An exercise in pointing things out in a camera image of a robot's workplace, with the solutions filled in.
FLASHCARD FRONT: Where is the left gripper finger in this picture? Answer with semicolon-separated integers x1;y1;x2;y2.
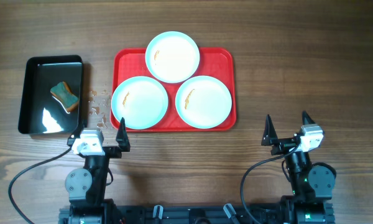
67;119;87;146
116;118;131;151

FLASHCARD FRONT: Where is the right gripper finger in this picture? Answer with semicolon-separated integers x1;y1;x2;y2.
261;114;279;146
302;111;315;125

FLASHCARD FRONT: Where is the white plate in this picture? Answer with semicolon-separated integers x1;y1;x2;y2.
111;76;168;130
175;75;233;129
145;31;200;83

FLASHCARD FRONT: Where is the green orange sponge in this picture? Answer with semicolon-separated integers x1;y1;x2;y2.
50;82;79;113

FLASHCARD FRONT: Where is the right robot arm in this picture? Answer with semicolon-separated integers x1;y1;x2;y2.
260;111;336;223

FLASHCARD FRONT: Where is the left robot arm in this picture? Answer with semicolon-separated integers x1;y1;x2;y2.
58;118;131;224

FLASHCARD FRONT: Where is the red plastic tray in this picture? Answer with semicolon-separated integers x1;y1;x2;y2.
113;47;237;133

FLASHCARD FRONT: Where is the black rectangular water basin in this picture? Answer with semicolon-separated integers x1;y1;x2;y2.
18;55;84;135

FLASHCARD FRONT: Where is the white plate top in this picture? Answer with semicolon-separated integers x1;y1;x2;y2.
145;31;200;83

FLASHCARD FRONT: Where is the black right cable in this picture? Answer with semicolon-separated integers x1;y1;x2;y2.
239;143;301;224

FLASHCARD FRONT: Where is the black cable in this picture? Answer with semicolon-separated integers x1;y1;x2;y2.
7;146;74;224
239;143;301;224

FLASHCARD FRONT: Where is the black left cable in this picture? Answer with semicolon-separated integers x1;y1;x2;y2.
7;146;74;224

